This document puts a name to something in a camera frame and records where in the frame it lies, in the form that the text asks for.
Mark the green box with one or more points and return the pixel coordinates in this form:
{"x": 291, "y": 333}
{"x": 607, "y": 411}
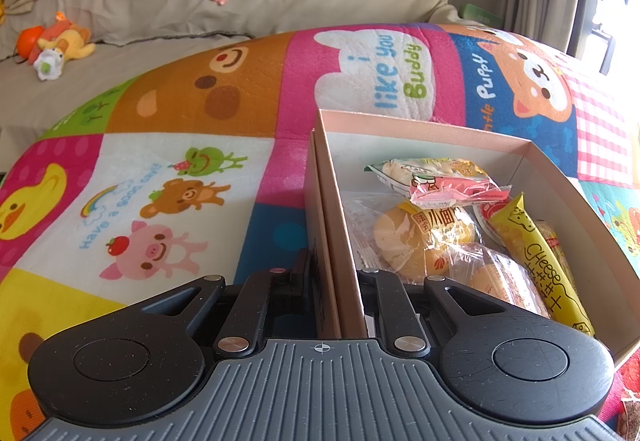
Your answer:
{"x": 480, "y": 15}

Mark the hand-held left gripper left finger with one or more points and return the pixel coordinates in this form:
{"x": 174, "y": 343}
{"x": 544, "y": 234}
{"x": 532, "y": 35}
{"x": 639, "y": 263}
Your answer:
{"x": 302, "y": 273}

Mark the beige sofa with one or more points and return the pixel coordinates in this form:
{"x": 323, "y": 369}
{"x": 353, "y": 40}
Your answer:
{"x": 280, "y": 6}

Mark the clear wrapped snack packet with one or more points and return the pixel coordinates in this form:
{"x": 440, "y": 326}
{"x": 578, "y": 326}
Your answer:
{"x": 631, "y": 416}

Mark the round red white packet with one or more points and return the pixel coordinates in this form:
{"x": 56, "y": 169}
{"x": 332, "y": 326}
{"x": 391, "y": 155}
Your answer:
{"x": 487, "y": 218}

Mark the white green toy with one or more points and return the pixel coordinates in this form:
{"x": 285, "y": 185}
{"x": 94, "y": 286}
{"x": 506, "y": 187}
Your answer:
{"x": 49, "y": 63}

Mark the yellow cheese stick packet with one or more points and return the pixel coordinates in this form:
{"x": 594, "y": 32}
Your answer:
{"x": 545, "y": 266}

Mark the small bread packet yellow label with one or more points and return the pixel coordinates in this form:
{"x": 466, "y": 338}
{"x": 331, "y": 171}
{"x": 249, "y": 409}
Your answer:
{"x": 415, "y": 238}

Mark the pink green snack packet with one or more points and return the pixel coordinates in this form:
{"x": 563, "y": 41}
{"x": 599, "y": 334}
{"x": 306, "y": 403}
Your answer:
{"x": 440, "y": 181}

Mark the clear bread packet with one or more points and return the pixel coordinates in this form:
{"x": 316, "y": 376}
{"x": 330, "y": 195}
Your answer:
{"x": 500, "y": 283}

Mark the pink cardboard box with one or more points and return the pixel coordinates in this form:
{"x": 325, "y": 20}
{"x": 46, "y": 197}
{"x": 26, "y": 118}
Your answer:
{"x": 430, "y": 143}

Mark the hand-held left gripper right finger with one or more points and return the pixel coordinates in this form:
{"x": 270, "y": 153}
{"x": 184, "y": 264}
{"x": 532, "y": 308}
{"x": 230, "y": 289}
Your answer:
{"x": 372, "y": 282}

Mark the colourful cartoon play mat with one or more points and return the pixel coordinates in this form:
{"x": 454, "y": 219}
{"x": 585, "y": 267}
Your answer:
{"x": 225, "y": 111}

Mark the orange yellow plush toy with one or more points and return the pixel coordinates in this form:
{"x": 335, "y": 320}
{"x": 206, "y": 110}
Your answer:
{"x": 65, "y": 41}

